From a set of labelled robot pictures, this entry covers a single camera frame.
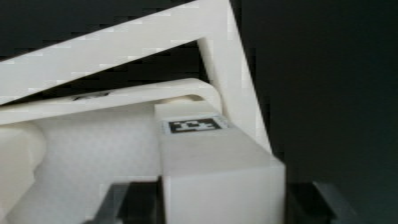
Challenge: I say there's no white desk leg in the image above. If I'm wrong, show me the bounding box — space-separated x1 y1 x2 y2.
155 101 285 224
0 122 47 220

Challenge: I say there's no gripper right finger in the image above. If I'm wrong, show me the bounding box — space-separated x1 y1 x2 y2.
285 182 363 224

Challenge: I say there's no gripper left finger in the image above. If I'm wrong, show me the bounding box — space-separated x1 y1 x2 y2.
88 181 164 224

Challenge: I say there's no white desk tabletop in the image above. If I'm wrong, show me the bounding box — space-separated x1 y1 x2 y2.
0 78 221 224

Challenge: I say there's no white U-shaped fence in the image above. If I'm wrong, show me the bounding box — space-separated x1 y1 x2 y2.
0 0 271 146

